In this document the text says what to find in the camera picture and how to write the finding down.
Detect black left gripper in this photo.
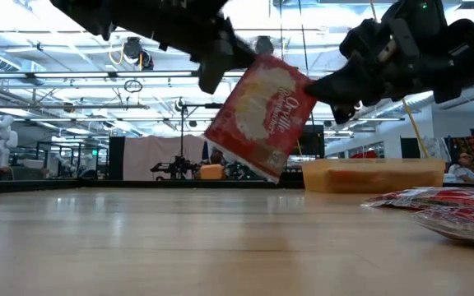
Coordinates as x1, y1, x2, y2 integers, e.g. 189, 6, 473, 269
166, 12, 258, 95

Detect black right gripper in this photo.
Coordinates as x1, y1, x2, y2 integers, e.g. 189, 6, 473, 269
304, 0, 474, 125

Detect red popcorn bag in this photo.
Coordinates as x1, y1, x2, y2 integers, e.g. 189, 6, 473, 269
202, 53, 318, 185
411, 203, 474, 247
360, 187, 474, 211

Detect black monitor screen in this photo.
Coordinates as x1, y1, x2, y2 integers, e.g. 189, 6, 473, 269
290, 124, 326, 157

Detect orange plastic basket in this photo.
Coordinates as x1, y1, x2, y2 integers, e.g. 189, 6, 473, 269
301, 158, 447, 194

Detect black partition panel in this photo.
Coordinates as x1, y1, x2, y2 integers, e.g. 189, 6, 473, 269
400, 137, 421, 160
108, 136, 126, 181

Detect distant orange basket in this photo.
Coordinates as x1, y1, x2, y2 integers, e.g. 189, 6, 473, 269
199, 164, 225, 181

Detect distant black robot arms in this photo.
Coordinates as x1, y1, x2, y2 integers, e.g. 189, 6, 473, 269
150, 155, 199, 182

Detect beige curtain partition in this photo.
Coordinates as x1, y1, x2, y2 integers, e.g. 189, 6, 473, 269
122, 135, 207, 182

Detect person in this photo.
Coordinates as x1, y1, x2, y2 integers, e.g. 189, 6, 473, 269
448, 151, 474, 184

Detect yellow cable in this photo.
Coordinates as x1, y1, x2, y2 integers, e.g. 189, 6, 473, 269
400, 97, 431, 160

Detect colourful wall picture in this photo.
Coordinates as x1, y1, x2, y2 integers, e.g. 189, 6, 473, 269
450, 134, 474, 165

